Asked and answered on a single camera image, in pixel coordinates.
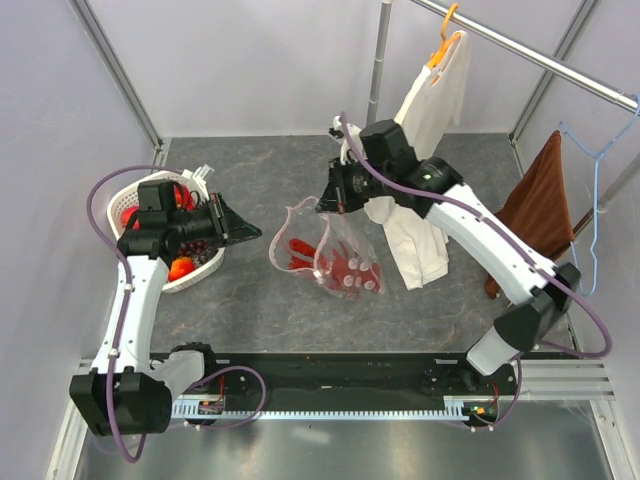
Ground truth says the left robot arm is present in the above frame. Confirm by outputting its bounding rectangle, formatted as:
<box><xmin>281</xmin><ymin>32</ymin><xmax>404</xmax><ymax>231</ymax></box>
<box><xmin>69</xmin><ymin>179</ymin><xmax>262</xmax><ymax>436</ymax></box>

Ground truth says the white t-shirt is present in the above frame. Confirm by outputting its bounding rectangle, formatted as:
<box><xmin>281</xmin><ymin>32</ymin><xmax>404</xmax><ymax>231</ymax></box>
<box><xmin>363</xmin><ymin>30</ymin><xmax>472</xmax><ymax>292</ymax></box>

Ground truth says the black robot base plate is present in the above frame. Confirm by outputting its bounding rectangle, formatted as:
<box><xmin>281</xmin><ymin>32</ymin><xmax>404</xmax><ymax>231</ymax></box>
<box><xmin>149</xmin><ymin>352</ymin><xmax>516</xmax><ymax>414</ymax></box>

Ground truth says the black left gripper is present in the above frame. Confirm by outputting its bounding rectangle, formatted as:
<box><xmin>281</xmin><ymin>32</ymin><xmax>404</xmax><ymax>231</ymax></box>
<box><xmin>167</xmin><ymin>192</ymin><xmax>261</xmax><ymax>249</ymax></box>

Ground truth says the clear zip top bag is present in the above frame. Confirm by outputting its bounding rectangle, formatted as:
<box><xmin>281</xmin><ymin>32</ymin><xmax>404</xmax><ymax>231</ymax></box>
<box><xmin>268</xmin><ymin>196</ymin><xmax>386</xmax><ymax>300</ymax></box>

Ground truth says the orange clothes hanger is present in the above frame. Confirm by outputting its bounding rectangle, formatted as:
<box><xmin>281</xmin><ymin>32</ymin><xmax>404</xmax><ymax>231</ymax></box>
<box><xmin>426</xmin><ymin>2</ymin><xmax>461</xmax><ymax>70</ymax></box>

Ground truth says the red bell pepper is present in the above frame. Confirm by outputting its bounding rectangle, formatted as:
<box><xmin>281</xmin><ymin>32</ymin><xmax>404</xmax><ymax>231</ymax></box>
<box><xmin>173</xmin><ymin>183</ymin><xmax>198</xmax><ymax>211</ymax></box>

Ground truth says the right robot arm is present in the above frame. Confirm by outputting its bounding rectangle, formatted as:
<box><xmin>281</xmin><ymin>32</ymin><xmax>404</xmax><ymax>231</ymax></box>
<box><xmin>316</xmin><ymin>117</ymin><xmax>580</xmax><ymax>394</ymax></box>

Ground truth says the blue wire hanger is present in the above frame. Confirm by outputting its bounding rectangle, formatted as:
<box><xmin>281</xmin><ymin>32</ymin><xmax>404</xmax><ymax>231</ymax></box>
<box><xmin>558</xmin><ymin>93</ymin><xmax>639</xmax><ymax>298</ymax></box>

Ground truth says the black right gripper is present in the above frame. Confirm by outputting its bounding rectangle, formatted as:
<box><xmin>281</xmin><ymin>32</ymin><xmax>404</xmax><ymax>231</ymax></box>
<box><xmin>316</xmin><ymin>155</ymin><xmax>392</xmax><ymax>214</ymax></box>

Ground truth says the slotted cable duct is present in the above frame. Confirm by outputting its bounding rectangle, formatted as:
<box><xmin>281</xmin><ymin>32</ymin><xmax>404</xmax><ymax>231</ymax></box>
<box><xmin>171</xmin><ymin>397</ymin><xmax>469</xmax><ymax>421</ymax></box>

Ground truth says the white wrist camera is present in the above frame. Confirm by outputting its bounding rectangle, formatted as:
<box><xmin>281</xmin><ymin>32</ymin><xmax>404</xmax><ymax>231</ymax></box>
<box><xmin>182</xmin><ymin>164</ymin><xmax>215</xmax><ymax>202</ymax></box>
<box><xmin>329</xmin><ymin>116</ymin><xmax>363</xmax><ymax>165</ymax></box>

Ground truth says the brown towel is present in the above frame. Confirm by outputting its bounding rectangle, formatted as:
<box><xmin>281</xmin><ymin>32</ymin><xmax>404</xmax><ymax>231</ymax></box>
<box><xmin>483</xmin><ymin>130</ymin><xmax>576</xmax><ymax>301</ymax></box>

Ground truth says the red apple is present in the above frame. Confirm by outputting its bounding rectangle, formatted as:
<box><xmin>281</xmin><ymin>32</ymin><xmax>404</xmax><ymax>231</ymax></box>
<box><xmin>120</xmin><ymin>206</ymin><xmax>139</xmax><ymax>230</ymax></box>

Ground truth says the dark purple grape bunch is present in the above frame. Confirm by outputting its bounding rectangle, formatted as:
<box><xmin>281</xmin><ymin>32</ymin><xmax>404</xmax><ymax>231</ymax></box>
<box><xmin>178</xmin><ymin>240</ymin><xmax>217</xmax><ymax>263</ymax></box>

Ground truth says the metal clothes rack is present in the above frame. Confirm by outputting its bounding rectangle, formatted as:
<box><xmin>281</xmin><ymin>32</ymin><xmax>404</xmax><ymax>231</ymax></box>
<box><xmin>363</xmin><ymin>0</ymin><xmax>640</xmax><ymax>236</ymax></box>

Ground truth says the white perforated plastic basket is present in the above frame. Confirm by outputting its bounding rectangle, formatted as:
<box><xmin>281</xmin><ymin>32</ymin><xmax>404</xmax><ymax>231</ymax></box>
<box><xmin>106</xmin><ymin>170</ymin><xmax>225</xmax><ymax>294</ymax></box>

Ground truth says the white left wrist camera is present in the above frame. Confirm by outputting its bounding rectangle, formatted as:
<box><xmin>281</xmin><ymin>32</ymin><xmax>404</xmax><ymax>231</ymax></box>
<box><xmin>182</xmin><ymin>164</ymin><xmax>215</xmax><ymax>202</ymax></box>

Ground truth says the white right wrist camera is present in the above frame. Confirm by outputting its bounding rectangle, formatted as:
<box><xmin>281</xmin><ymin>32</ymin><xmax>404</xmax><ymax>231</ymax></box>
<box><xmin>329</xmin><ymin>116</ymin><xmax>363</xmax><ymax>165</ymax></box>

